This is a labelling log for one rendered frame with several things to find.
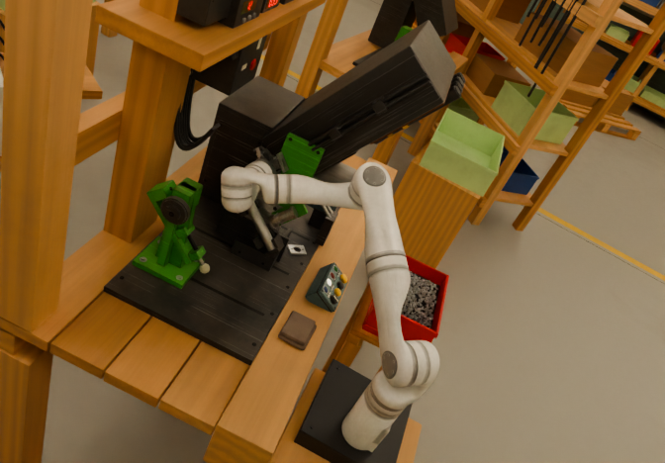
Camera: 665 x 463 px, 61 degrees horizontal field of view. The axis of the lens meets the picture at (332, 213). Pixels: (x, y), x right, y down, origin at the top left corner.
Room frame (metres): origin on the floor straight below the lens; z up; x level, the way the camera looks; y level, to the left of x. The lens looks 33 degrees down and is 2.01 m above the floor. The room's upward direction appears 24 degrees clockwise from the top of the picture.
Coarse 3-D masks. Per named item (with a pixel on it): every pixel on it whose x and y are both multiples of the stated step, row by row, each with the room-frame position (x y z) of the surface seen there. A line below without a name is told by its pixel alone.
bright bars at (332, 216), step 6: (324, 210) 1.50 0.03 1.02; (330, 210) 1.53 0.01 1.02; (330, 216) 1.51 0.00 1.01; (336, 216) 1.53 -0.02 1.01; (324, 222) 1.49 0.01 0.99; (330, 222) 1.49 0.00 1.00; (324, 228) 1.49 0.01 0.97; (330, 228) 1.49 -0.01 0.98; (318, 234) 1.49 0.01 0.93; (324, 234) 1.49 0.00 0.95; (318, 240) 1.49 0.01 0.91; (324, 240) 1.49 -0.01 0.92
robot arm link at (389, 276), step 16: (384, 256) 1.00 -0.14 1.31; (400, 256) 1.01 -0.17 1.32; (368, 272) 0.99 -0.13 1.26; (384, 272) 0.97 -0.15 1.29; (400, 272) 0.98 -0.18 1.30; (384, 288) 0.95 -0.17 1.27; (400, 288) 0.95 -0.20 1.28; (384, 304) 0.92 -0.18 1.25; (400, 304) 0.93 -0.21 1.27; (384, 320) 0.90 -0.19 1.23; (400, 320) 0.90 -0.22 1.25; (384, 336) 0.87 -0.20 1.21; (400, 336) 0.86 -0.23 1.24; (384, 352) 0.85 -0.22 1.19; (400, 352) 0.83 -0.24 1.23; (384, 368) 0.83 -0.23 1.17; (400, 368) 0.81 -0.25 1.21; (416, 368) 0.82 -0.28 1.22; (400, 384) 0.80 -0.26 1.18
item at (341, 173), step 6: (330, 168) 1.58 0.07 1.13; (336, 168) 1.60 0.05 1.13; (342, 168) 1.61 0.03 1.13; (348, 168) 1.63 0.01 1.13; (318, 174) 1.51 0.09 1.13; (324, 174) 1.53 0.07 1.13; (330, 174) 1.54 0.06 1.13; (336, 174) 1.56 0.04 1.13; (342, 174) 1.58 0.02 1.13; (348, 174) 1.59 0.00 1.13; (324, 180) 1.49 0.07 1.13; (330, 180) 1.51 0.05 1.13; (336, 180) 1.53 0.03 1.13; (342, 180) 1.54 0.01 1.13; (348, 180) 1.56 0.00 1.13
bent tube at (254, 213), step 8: (280, 152) 1.38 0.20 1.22; (280, 160) 1.36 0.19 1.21; (288, 168) 1.39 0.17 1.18; (256, 208) 1.33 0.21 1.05; (256, 216) 1.32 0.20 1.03; (256, 224) 1.31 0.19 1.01; (264, 224) 1.32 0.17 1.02; (264, 232) 1.30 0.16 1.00; (264, 240) 1.30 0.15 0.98; (272, 248) 1.29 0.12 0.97
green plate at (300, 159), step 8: (288, 136) 1.41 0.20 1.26; (296, 136) 1.42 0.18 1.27; (288, 144) 1.41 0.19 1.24; (296, 144) 1.41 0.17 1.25; (304, 144) 1.41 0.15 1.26; (288, 152) 1.40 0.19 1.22; (296, 152) 1.40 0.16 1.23; (304, 152) 1.40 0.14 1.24; (312, 152) 1.40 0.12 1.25; (320, 152) 1.41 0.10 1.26; (288, 160) 1.39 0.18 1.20; (296, 160) 1.40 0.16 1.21; (304, 160) 1.40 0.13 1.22; (312, 160) 1.40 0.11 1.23; (320, 160) 1.40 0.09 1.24; (296, 168) 1.39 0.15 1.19; (304, 168) 1.39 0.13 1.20; (312, 168) 1.39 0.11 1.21; (312, 176) 1.39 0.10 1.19
